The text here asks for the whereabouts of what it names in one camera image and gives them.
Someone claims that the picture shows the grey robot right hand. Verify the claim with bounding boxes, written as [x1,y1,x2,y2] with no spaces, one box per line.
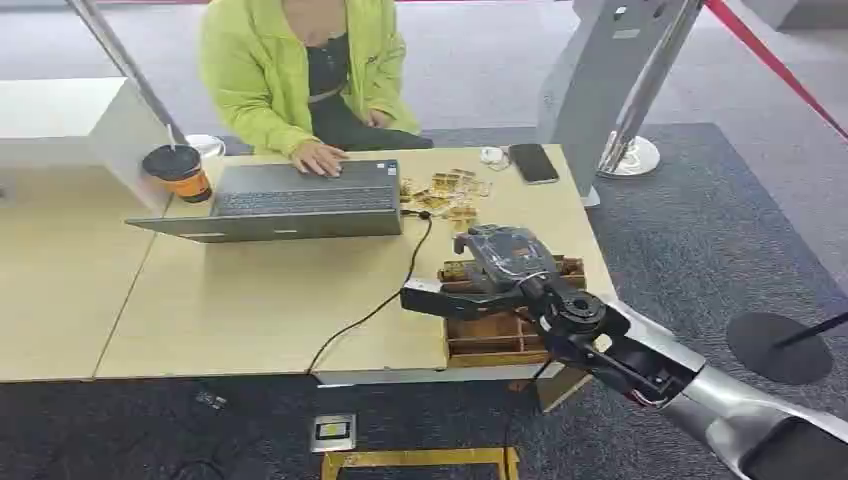
[400,224,564,322]

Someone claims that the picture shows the person's right hand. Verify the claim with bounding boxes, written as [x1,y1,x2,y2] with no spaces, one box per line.
[289,139,350,179]

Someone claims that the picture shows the grey laptop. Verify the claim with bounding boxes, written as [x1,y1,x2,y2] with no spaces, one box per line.
[125,158,404,244]

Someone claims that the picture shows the wooden card box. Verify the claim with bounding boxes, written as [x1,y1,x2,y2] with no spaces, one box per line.
[437,255,588,370]

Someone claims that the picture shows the black smartphone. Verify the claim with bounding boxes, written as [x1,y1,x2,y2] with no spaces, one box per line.
[508,142,561,186]

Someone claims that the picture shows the white earphones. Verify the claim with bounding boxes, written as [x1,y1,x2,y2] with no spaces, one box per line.
[479,145,511,172]

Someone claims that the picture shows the person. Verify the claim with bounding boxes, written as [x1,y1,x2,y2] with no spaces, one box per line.
[198,0,435,179]

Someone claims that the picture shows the round white stanchion base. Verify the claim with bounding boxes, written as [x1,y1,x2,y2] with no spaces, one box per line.
[595,134,662,179]
[184,133,227,160]

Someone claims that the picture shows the orange cup with black lid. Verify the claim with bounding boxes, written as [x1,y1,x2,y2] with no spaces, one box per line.
[141,144,214,205]

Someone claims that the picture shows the grey standing kiosk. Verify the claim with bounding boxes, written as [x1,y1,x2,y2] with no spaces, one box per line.
[535,0,692,209]

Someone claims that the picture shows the silver stanchion pole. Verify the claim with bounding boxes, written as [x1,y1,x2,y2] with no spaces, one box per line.
[598,0,705,175]

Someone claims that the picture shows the steel floor socket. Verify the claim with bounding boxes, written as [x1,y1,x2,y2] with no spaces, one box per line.
[310,413,358,454]

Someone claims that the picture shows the white cabinet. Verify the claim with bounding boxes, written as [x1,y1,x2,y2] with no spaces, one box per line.
[0,76,175,215]

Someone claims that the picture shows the round black stand base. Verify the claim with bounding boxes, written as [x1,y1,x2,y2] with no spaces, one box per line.
[725,311,835,388]

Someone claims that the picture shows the black stand pole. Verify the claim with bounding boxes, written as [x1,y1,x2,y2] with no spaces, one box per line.
[773,309,848,350]

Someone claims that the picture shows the red barrier belt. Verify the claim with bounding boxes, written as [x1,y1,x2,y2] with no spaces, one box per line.
[704,0,848,142]

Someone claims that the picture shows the black laptop cable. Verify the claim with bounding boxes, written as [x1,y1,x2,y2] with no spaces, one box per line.
[307,209,434,376]

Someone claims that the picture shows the yellow wooden frame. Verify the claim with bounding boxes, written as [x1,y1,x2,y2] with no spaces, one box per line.
[320,447,522,480]

